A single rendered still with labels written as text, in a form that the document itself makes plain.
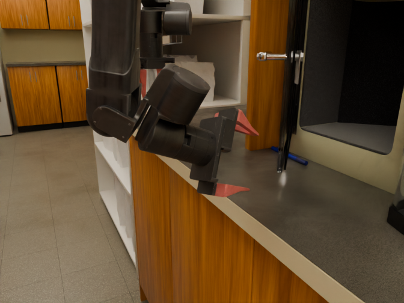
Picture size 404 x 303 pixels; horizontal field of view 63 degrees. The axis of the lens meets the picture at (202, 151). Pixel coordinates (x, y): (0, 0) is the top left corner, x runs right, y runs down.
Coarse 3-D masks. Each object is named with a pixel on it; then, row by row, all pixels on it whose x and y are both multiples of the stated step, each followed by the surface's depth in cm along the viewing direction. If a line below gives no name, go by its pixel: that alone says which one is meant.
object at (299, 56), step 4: (292, 52) 58; (296, 52) 59; (300, 52) 57; (292, 56) 58; (296, 56) 58; (300, 56) 57; (292, 60) 59; (296, 60) 59; (300, 60) 58; (296, 64) 59; (300, 64) 60; (296, 68) 59; (296, 72) 59; (296, 76) 59; (296, 80) 59
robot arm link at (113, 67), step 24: (96, 0) 39; (120, 0) 39; (96, 24) 41; (120, 24) 40; (96, 48) 42; (120, 48) 41; (96, 72) 42; (120, 72) 42; (96, 96) 44; (120, 96) 43
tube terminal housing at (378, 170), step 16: (304, 48) 81; (400, 112) 62; (400, 128) 62; (304, 144) 86; (320, 144) 81; (336, 144) 77; (400, 144) 63; (320, 160) 82; (336, 160) 77; (352, 160) 73; (368, 160) 70; (384, 160) 66; (400, 160) 63; (352, 176) 74; (368, 176) 70; (384, 176) 67
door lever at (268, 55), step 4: (260, 52) 60; (264, 52) 60; (268, 52) 62; (260, 56) 60; (264, 56) 60; (268, 56) 60; (272, 56) 59; (276, 56) 59; (280, 56) 59; (284, 56) 59; (260, 60) 60; (264, 60) 60; (284, 60) 58
